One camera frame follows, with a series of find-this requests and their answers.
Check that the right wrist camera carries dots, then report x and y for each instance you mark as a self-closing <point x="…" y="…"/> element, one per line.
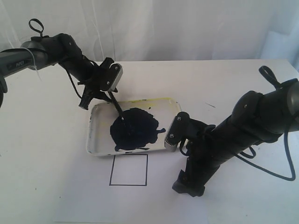
<point x="175" y="136"/>

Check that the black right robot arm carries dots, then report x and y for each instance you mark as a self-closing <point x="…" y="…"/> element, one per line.
<point x="256" y="118"/>

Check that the black paintbrush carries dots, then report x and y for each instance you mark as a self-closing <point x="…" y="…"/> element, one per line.
<point x="121" y="114"/>

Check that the white paint tray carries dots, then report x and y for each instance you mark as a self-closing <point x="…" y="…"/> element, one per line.
<point x="142" y="127"/>

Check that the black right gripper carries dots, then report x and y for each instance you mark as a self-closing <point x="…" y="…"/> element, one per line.
<point x="198" y="171"/>

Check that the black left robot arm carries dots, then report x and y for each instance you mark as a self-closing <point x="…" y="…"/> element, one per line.
<point x="42" y="52"/>

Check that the white backdrop curtain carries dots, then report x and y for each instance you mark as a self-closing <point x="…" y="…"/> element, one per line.
<point x="148" y="30"/>

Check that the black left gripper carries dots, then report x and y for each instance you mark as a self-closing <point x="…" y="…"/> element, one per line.
<point x="96" y="86"/>

